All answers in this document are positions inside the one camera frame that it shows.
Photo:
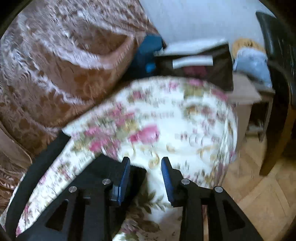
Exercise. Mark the dark blue bag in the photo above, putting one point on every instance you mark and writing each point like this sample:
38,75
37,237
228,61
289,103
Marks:
143,65

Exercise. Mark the light blue cloth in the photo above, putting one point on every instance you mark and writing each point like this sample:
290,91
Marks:
253,63

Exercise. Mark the brown floral curtain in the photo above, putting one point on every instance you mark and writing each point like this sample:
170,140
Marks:
58,59

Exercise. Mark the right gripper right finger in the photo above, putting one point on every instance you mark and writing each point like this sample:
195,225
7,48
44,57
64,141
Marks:
226,221

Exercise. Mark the black chair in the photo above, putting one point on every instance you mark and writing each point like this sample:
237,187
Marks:
279,43

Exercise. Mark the beige side table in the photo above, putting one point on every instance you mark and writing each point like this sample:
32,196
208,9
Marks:
245,94

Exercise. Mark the black embroidered pants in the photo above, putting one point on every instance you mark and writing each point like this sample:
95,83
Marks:
118,221

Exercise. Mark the floral bedspread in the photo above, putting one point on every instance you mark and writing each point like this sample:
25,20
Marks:
187,120

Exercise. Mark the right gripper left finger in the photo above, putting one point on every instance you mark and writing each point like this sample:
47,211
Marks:
82,210

